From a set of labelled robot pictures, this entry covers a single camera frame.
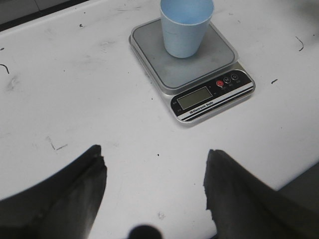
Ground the silver electronic kitchen scale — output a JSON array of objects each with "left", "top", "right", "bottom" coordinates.
[{"left": 129, "top": 19, "right": 255, "bottom": 124}]

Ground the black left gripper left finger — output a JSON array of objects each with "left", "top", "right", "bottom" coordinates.
[{"left": 0, "top": 145, "right": 107, "bottom": 239}]

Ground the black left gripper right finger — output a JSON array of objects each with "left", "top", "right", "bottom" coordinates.
[{"left": 203, "top": 150, "right": 319, "bottom": 239}]

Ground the light blue plastic cup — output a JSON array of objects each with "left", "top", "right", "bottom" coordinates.
[{"left": 160, "top": 0, "right": 214, "bottom": 58}]

